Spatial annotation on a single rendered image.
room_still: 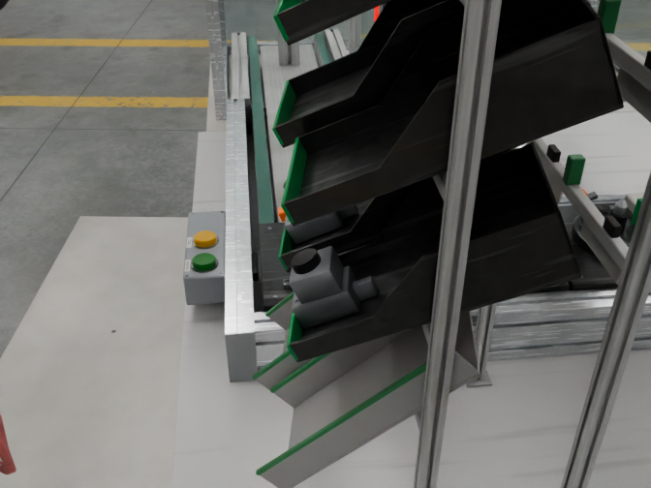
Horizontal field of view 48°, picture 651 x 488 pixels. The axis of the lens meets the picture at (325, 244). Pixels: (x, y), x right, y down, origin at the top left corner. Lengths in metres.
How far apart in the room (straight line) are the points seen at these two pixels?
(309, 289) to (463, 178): 0.22
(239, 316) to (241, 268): 0.12
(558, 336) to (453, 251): 0.66
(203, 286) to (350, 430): 0.53
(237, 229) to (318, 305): 0.64
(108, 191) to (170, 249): 2.03
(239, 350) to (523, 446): 0.44
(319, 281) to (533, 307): 0.55
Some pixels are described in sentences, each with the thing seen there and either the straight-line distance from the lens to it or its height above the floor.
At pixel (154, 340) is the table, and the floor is 0.86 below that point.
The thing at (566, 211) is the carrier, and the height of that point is 0.97.
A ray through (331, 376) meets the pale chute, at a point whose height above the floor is 1.05.
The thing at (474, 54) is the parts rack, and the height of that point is 1.52.
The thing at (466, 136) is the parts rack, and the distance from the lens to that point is 0.55.
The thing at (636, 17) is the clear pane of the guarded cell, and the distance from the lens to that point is 2.42.
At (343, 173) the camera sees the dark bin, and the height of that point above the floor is 1.37.
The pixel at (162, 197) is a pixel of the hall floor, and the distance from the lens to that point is 3.40.
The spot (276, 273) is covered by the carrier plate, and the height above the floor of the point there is 0.97.
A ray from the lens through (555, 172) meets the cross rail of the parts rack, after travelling 0.83.
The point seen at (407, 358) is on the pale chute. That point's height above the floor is 1.13.
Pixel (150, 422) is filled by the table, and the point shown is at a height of 0.86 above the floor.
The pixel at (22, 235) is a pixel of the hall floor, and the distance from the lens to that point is 3.30.
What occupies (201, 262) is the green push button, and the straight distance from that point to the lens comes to 1.25.
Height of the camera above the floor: 1.69
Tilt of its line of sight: 34 degrees down
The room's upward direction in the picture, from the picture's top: straight up
